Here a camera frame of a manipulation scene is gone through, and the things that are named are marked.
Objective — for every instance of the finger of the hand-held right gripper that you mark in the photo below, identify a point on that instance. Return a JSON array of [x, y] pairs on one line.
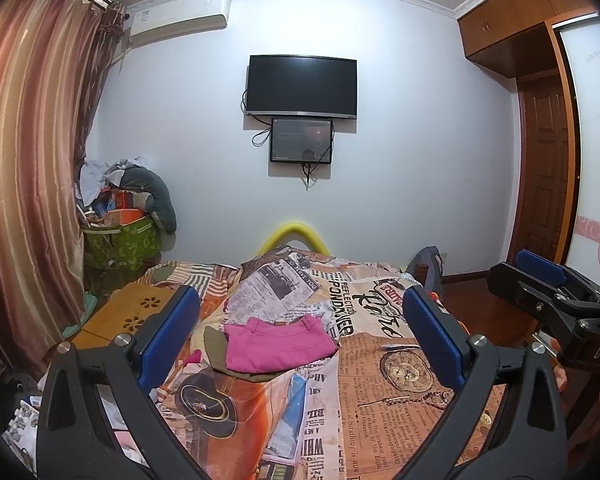
[[540, 264], [510, 282]]

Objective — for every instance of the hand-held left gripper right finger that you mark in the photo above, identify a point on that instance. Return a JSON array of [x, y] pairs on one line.
[[430, 332]]

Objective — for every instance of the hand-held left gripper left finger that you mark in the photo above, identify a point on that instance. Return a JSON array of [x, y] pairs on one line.
[[165, 335]]

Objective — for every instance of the pink pants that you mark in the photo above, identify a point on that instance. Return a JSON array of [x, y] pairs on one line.
[[280, 345]]

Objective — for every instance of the olive green pants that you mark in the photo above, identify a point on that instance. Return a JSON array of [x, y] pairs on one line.
[[212, 347]]

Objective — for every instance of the person's right hand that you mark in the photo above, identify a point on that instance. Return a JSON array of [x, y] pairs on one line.
[[561, 377]]

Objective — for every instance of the wooden lap table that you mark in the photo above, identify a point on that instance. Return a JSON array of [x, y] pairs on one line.
[[125, 310]]

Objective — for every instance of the blue grey backpack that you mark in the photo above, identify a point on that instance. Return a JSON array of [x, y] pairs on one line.
[[427, 260]]

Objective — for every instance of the newspaper print blanket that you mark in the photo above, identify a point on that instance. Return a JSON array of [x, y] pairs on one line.
[[380, 410]]

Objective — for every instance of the brown wooden door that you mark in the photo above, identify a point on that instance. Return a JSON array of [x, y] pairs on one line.
[[545, 170]]

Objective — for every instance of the green leaf print storage bag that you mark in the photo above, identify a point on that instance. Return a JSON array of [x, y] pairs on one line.
[[125, 245]]

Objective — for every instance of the orange box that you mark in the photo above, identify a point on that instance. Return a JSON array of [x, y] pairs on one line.
[[125, 207]]

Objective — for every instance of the grey plush pillow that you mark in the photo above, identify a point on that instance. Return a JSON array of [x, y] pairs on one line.
[[155, 195]]

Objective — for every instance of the yellow foam bed guard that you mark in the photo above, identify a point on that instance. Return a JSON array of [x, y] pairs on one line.
[[292, 230]]

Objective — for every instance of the pile of grey clothes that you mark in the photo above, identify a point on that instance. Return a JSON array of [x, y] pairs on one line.
[[97, 175]]

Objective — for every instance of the striped brown curtain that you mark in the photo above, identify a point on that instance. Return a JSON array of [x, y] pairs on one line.
[[30, 160]]

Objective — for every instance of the brown wooden overhead cabinet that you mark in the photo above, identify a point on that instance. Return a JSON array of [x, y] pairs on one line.
[[510, 25]]

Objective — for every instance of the white air conditioner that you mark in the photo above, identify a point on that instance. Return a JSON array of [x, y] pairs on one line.
[[175, 17]]

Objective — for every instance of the small black wall monitor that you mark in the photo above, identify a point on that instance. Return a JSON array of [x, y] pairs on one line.
[[300, 140]]

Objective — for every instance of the black wall television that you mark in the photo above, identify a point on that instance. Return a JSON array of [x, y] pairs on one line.
[[300, 85]]

